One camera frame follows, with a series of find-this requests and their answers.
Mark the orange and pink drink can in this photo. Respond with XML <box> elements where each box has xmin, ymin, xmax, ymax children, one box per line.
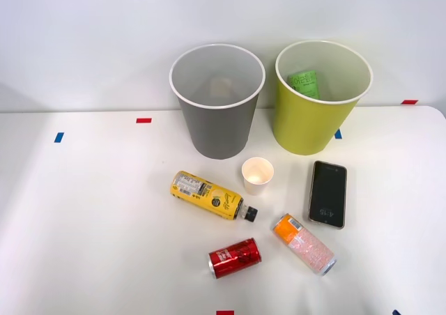
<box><xmin>272</xmin><ymin>213</ymin><xmax>338</xmax><ymax>277</ymax></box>

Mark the black smartphone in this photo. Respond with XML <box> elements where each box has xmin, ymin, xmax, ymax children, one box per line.
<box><xmin>307</xmin><ymin>160</ymin><xmax>348</xmax><ymax>229</ymax></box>

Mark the red drink can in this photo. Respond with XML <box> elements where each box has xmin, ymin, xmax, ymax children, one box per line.
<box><xmin>208</xmin><ymin>237</ymin><xmax>263</xmax><ymax>280</ymax></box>

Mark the yellow bottle with black cap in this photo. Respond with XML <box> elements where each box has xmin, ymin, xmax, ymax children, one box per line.
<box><xmin>169</xmin><ymin>170</ymin><xmax>259</xmax><ymax>224</ymax></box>

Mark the small white paper cup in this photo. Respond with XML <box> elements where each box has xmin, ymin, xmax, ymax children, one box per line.
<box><xmin>240</xmin><ymin>157</ymin><xmax>275</xmax><ymax>196</ymax></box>

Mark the yellow-green plastic waste bin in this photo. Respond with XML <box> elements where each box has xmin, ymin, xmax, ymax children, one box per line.
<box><xmin>272</xmin><ymin>40</ymin><xmax>374</xmax><ymax>156</ymax></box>

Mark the green bottle with black cap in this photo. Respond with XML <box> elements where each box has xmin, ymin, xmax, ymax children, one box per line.
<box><xmin>287</xmin><ymin>70</ymin><xmax>321</xmax><ymax>100</ymax></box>

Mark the grey plastic waste bin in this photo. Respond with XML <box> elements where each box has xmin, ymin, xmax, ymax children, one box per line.
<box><xmin>169</xmin><ymin>43</ymin><xmax>267</xmax><ymax>161</ymax></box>

